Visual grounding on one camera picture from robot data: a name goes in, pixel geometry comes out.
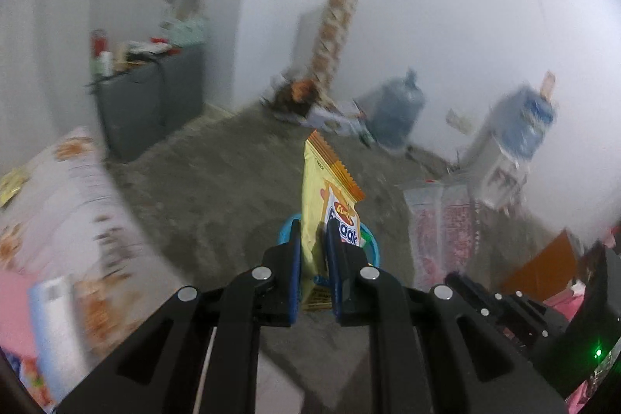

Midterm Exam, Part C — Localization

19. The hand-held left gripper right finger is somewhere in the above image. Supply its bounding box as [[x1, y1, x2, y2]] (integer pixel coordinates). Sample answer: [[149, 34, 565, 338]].
[[324, 219, 567, 414]]

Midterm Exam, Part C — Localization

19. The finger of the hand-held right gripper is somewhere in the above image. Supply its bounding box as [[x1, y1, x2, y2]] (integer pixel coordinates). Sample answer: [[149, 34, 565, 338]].
[[444, 271, 569, 353]]

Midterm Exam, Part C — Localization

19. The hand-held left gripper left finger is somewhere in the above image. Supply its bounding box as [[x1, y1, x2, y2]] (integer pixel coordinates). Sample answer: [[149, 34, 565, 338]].
[[57, 220, 304, 414]]

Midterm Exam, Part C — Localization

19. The yellow orange snack packet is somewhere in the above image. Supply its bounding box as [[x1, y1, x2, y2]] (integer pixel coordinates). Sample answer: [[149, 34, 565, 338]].
[[301, 130, 366, 312]]

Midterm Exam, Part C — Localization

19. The pink flower transparent packet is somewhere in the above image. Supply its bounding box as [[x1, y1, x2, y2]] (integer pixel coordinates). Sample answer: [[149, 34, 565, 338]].
[[402, 180, 484, 294]]

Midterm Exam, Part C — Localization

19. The pink blanket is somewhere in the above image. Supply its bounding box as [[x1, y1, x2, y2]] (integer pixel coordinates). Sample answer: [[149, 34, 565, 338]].
[[546, 290, 605, 414]]

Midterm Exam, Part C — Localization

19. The orange cardboard box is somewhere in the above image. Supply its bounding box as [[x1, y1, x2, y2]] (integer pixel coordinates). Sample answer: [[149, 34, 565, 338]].
[[502, 230, 581, 299]]

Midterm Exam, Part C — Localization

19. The white water dispenser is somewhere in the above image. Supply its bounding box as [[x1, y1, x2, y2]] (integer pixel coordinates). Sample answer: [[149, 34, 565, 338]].
[[458, 104, 531, 212]]

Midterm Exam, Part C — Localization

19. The white printed box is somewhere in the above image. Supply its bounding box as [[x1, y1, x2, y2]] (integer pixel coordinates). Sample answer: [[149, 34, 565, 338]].
[[303, 101, 366, 136]]

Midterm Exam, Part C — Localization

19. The black snack bag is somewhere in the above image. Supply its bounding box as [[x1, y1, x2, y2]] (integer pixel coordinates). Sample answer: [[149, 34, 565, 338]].
[[264, 79, 321, 114]]

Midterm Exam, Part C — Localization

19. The blue dispenser water jug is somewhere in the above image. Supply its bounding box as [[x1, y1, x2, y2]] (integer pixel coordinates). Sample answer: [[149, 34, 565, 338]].
[[500, 84, 557, 161]]

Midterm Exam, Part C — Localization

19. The grey cabinet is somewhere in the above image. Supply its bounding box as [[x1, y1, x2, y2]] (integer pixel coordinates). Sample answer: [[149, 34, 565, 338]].
[[92, 43, 205, 163]]

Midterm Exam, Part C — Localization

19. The floral tablecloth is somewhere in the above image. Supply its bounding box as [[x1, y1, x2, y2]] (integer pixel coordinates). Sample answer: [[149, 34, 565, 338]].
[[0, 127, 147, 362]]

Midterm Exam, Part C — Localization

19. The pink cloth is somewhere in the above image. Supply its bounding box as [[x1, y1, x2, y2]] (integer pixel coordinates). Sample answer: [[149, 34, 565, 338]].
[[0, 271, 45, 362]]

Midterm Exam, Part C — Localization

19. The yellow crinkled snack packet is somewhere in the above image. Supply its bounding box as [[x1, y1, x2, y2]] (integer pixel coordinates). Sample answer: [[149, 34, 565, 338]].
[[0, 169, 28, 206]]

